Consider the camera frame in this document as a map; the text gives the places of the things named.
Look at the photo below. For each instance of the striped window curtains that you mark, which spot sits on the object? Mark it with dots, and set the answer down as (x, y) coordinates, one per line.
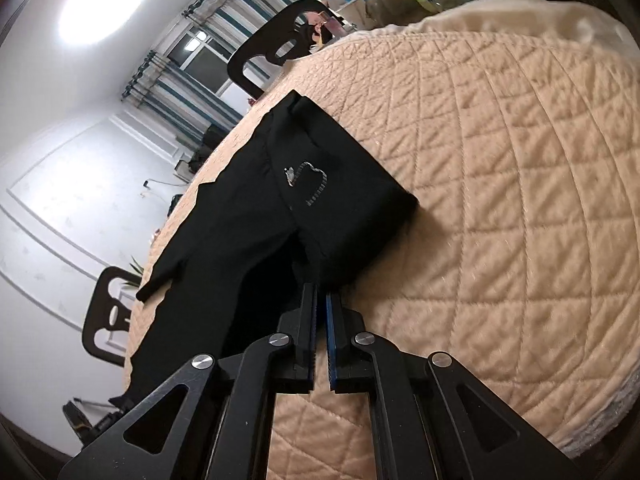
(184, 83)

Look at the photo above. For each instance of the dark chair at left side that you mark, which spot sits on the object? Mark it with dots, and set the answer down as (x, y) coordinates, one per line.
(106, 312)

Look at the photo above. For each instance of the black pants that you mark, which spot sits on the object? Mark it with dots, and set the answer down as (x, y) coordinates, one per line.
(301, 202)

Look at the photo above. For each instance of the dark chair at far side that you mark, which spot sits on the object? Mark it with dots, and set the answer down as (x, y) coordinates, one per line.
(287, 36)

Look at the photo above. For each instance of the cream blanket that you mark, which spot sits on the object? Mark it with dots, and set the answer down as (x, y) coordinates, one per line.
(549, 20)

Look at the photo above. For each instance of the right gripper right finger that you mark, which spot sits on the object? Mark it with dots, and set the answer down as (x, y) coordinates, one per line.
(431, 418)

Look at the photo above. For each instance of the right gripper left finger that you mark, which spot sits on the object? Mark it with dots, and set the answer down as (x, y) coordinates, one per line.
(211, 419)

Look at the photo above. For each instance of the beige quilted bed cover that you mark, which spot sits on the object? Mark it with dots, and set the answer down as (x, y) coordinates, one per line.
(522, 258)

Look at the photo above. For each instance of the green houseplant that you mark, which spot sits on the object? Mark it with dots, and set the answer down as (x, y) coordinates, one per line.
(133, 273)

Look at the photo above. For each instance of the dark chair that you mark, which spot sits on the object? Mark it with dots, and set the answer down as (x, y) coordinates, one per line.
(287, 36)
(106, 312)

